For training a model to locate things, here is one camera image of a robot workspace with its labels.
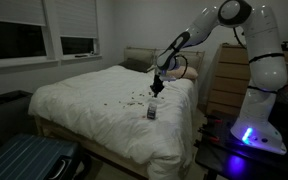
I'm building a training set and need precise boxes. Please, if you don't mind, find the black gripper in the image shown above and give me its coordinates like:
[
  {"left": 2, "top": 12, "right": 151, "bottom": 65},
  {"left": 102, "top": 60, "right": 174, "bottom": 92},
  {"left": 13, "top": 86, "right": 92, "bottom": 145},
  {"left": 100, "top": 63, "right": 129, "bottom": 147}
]
[{"left": 150, "top": 74, "right": 166, "bottom": 98}]

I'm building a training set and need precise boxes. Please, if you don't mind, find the white bed duvet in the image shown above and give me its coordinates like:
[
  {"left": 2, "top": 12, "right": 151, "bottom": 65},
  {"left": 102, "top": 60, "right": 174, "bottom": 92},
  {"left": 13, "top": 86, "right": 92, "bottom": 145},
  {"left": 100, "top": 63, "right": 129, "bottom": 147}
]
[{"left": 27, "top": 64, "right": 200, "bottom": 180}]

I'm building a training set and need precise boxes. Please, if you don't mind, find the small grey cup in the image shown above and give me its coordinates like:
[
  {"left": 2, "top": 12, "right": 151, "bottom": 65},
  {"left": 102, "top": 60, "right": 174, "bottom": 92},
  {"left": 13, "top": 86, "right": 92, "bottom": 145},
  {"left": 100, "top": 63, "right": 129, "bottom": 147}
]
[{"left": 146, "top": 100, "right": 159, "bottom": 120}]

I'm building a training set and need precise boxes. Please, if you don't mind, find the dark grey pillow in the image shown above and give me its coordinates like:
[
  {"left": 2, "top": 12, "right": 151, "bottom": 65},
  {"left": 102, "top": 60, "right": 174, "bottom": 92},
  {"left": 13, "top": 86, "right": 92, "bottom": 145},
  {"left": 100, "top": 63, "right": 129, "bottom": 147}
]
[{"left": 118, "top": 58, "right": 155, "bottom": 74}]

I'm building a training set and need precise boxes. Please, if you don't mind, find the peach pillow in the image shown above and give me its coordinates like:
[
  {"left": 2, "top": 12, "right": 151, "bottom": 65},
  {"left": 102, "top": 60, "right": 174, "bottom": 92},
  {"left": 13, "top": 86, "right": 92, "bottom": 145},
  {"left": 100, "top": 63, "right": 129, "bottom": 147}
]
[{"left": 165, "top": 65, "right": 199, "bottom": 81}]

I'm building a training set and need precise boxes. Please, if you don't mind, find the wooden dresser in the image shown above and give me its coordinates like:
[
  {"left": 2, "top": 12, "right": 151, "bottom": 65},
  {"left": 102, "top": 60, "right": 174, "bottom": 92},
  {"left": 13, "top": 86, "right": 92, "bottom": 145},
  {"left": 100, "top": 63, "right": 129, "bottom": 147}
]
[{"left": 205, "top": 43, "right": 252, "bottom": 118}]

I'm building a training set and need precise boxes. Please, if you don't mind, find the black robot table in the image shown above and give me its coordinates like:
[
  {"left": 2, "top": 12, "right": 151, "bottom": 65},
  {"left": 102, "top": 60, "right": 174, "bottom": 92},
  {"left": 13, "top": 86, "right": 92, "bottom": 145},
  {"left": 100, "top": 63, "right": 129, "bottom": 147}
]
[{"left": 193, "top": 111, "right": 288, "bottom": 180}]

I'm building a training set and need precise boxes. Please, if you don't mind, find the narrow dark window pane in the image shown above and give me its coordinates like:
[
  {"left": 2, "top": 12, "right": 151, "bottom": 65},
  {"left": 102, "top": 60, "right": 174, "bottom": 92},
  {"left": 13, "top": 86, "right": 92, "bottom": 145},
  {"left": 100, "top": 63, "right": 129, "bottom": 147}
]
[{"left": 60, "top": 36, "right": 96, "bottom": 56}]

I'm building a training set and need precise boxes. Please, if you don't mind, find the narrow white roller blind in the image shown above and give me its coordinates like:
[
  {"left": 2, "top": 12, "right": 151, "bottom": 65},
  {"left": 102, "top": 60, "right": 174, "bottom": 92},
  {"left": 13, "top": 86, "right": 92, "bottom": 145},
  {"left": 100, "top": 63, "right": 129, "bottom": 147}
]
[{"left": 55, "top": 0, "right": 99, "bottom": 39}]

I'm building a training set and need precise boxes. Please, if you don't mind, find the white window sill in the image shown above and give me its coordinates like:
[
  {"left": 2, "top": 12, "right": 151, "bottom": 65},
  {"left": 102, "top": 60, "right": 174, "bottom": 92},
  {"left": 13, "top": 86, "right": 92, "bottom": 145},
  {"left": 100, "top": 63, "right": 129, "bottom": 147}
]
[{"left": 0, "top": 54, "right": 103, "bottom": 72}]

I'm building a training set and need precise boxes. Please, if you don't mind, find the dark blue ribbed suitcase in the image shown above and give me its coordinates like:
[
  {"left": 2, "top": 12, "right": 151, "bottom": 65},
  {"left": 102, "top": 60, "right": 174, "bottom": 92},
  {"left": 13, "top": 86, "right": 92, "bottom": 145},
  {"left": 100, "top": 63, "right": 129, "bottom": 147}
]
[{"left": 0, "top": 133, "right": 92, "bottom": 180}]

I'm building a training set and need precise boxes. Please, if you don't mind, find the wide dark window pane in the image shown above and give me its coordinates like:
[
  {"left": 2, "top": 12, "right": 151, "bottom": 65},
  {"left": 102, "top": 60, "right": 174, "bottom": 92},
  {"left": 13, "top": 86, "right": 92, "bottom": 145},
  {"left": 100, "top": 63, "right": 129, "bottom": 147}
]
[{"left": 0, "top": 19, "right": 48, "bottom": 61}]

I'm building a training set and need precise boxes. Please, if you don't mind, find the wide white roller blind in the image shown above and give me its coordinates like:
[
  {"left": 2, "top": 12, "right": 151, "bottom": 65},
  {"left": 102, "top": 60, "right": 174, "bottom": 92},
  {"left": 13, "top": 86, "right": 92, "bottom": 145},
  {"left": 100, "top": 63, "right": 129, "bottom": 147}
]
[{"left": 0, "top": 0, "right": 48, "bottom": 27}]

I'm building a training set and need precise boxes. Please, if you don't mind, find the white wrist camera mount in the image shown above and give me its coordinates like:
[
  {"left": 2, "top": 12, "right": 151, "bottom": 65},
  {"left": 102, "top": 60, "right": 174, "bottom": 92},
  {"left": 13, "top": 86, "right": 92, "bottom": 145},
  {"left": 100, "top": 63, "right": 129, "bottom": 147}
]
[{"left": 159, "top": 73, "right": 178, "bottom": 83}]

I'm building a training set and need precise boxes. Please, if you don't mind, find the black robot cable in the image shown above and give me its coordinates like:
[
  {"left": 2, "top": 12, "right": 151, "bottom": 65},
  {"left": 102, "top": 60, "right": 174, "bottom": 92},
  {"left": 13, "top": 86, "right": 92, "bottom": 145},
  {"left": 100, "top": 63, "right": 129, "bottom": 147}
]
[{"left": 175, "top": 26, "right": 248, "bottom": 81}]

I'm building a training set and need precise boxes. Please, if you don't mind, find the black clamp red handle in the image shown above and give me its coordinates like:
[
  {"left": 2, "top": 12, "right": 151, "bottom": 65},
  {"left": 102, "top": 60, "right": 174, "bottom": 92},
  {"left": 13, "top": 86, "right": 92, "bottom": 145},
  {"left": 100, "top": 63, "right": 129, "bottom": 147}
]
[
  {"left": 203, "top": 114, "right": 226, "bottom": 126},
  {"left": 197, "top": 127, "right": 222, "bottom": 144}
]

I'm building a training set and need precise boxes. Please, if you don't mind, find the wooden bed frame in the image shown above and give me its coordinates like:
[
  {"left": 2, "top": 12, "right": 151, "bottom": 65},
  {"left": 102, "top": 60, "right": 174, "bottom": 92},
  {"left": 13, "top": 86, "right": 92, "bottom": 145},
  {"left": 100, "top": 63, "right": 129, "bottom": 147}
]
[{"left": 33, "top": 114, "right": 152, "bottom": 180}]

